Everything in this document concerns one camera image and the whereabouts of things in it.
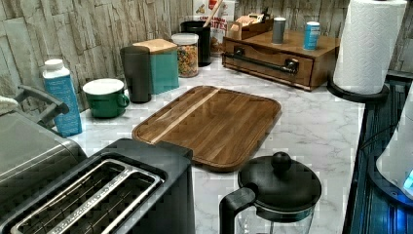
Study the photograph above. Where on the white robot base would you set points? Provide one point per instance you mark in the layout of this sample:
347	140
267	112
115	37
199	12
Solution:
391	172

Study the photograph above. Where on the wooden drawer box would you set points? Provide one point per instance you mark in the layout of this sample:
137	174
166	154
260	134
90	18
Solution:
315	67

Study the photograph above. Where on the wooden cutting board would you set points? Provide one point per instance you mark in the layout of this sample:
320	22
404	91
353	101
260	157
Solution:
223	127

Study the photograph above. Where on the teal canister wooden lid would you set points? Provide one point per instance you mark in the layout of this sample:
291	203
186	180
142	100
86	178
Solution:
163	58

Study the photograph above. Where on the glass jar colourful cereal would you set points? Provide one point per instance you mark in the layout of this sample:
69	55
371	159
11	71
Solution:
187	53

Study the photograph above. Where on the black utensil holder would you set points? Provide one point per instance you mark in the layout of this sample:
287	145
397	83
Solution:
197	27

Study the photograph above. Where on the dark grey tall canister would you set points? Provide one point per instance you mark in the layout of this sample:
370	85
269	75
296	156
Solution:
137	70

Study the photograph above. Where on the cereal box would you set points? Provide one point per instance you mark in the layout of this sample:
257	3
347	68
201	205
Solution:
218	24

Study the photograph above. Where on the wooden spoon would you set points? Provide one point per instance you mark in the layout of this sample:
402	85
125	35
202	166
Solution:
213	12

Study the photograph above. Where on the wooden tray with packets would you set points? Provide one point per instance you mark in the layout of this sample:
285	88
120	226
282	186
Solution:
248	26

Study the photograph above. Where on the black toaster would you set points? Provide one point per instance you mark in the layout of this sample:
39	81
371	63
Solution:
128	187

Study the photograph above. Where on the green ceramic mug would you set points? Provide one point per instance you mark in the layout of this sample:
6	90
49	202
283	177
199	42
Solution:
106	97

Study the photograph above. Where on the black lid french press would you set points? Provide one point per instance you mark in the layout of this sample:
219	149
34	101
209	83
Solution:
276	195

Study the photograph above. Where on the grey shaker can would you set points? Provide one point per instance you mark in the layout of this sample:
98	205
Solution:
278	30

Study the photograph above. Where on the blue white can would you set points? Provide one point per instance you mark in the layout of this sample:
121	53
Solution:
311	35

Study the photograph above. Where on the blue white carton bottle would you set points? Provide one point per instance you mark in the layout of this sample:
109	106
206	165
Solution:
58	83

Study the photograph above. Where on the black paper towel holder base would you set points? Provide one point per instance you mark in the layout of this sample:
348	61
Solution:
374	98

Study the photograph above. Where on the white paper towel roll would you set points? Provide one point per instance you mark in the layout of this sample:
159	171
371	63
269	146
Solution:
367	45

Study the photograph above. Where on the white cloth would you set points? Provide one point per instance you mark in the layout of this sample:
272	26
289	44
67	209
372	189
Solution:
7	105

